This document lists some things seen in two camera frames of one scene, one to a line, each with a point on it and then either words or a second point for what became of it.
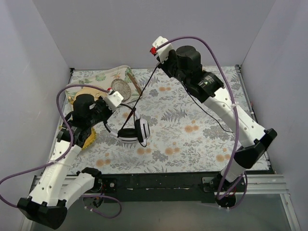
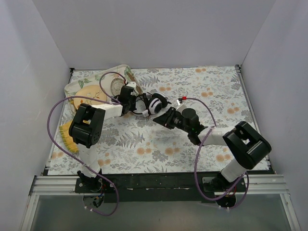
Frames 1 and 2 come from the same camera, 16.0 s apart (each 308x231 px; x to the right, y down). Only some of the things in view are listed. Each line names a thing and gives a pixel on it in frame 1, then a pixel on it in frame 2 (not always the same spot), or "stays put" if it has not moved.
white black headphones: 140,134 -> 148,104
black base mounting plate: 182,187 stays put
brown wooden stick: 133,80 stays put
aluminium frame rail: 257,184 stays put
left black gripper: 105,109 -> 132,99
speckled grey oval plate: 120,86 stays put
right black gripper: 166,64 -> 170,118
